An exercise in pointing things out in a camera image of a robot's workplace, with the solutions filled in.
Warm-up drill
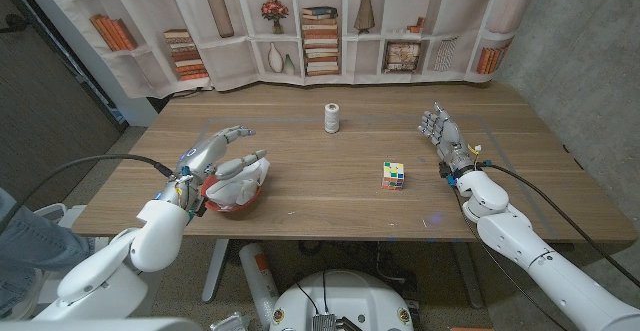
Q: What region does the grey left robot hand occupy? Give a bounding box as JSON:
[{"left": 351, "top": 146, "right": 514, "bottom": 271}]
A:
[{"left": 154, "top": 124, "right": 269, "bottom": 218}]

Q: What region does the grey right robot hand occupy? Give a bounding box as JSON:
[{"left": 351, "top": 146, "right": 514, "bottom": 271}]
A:
[{"left": 417, "top": 101, "right": 481, "bottom": 179}]

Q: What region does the white napkin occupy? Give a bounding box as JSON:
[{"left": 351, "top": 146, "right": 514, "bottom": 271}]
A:
[{"left": 205, "top": 157, "right": 271, "bottom": 208}]

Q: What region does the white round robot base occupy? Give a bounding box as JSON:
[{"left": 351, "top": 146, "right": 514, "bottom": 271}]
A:
[{"left": 268, "top": 269, "right": 415, "bottom": 331}]

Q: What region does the red bowl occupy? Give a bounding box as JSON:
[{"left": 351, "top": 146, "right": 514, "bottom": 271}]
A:
[{"left": 200, "top": 173, "right": 264, "bottom": 214}]

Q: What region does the white thread spool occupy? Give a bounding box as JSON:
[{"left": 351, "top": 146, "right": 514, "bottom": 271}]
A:
[{"left": 323, "top": 102, "right": 341, "bottom": 135}]

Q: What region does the multicoloured puzzle cube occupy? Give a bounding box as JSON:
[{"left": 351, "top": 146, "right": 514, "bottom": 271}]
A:
[{"left": 381, "top": 161, "right": 406, "bottom": 192}]

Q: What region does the printed bookshelf backdrop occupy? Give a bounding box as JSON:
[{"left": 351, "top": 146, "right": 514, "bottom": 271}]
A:
[{"left": 29, "top": 0, "right": 544, "bottom": 100}]

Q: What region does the grey table leg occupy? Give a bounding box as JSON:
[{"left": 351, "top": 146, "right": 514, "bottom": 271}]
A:
[
  {"left": 452, "top": 242, "right": 485, "bottom": 310},
  {"left": 201, "top": 239, "right": 231, "bottom": 304}
]

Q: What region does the white roll with orange label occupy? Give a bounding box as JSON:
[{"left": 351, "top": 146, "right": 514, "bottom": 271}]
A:
[{"left": 238, "top": 242, "right": 280, "bottom": 327}]

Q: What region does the grey metal device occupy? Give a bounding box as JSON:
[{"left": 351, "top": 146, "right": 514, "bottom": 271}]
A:
[{"left": 209, "top": 310, "right": 251, "bottom": 331}]

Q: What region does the person in blue jeans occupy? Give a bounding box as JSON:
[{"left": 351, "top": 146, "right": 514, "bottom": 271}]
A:
[{"left": 0, "top": 188, "right": 96, "bottom": 317}]

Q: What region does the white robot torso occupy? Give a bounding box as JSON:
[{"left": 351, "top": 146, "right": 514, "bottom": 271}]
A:
[{"left": 0, "top": 317, "right": 204, "bottom": 331}]

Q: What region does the grey finned module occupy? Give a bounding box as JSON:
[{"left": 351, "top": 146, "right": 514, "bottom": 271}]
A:
[{"left": 312, "top": 313, "right": 337, "bottom": 331}]

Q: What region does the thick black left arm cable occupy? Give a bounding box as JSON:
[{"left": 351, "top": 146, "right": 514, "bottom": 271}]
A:
[{"left": 0, "top": 153, "right": 176, "bottom": 235}]

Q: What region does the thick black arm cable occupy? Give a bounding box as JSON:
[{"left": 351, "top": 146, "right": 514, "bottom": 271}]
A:
[
  {"left": 479, "top": 159, "right": 640, "bottom": 290},
  {"left": 0, "top": 153, "right": 176, "bottom": 235}
]

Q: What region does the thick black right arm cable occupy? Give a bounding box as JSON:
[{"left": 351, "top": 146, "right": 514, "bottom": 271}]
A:
[{"left": 479, "top": 159, "right": 640, "bottom": 290}]

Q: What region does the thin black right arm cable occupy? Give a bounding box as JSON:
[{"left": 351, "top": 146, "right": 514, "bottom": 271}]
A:
[{"left": 451, "top": 184, "right": 571, "bottom": 331}]

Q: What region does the black cable bundle under table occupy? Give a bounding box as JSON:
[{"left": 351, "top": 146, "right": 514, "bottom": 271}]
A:
[{"left": 297, "top": 240, "right": 421, "bottom": 302}]

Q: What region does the black door handle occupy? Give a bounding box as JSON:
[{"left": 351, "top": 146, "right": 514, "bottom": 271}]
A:
[{"left": 0, "top": 13, "right": 29, "bottom": 35}]

